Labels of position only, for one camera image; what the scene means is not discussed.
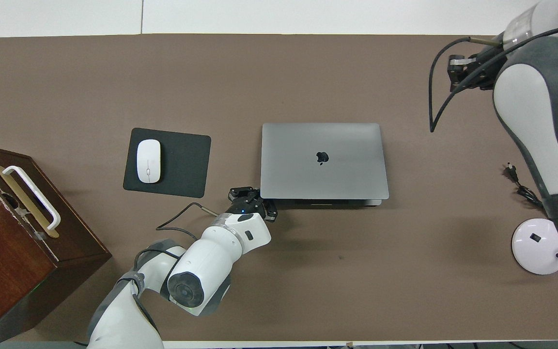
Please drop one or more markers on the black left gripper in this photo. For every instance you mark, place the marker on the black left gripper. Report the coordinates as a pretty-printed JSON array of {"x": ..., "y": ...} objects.
[{"x": 247, "y": 206}]

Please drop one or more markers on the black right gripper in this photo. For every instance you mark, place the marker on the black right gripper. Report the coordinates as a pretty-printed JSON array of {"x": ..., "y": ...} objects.
[{"x": 485, "y": 72}]

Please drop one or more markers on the grey laptop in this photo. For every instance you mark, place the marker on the grey laptop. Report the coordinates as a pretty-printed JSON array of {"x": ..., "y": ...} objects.
[{"x": 347, "y": 165}]

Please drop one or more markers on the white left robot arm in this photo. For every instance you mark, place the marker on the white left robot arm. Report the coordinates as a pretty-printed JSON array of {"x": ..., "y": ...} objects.
[{"x": 206, "y": 266}]

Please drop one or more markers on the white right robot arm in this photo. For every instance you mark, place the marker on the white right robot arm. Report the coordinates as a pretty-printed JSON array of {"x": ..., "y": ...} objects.
[{"x": 526, "y": 106}]

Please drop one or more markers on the black mouse pad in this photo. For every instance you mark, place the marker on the black mouse pad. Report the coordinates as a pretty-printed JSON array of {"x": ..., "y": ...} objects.
[{"x": 184, "y": 165}]

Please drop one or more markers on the white computer mouse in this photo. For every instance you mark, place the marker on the white computer mouse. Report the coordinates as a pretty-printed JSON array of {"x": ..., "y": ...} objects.
[{"x": 148, "y": 161}]

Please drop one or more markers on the brown table mat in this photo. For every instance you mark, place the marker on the brown table mat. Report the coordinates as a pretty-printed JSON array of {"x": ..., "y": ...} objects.
[{"x": 356, "y": 281}]

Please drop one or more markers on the white desk lamp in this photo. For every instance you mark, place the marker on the white desk lamp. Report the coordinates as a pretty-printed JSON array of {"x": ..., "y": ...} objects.
[{"x": 535, "y": 247}]

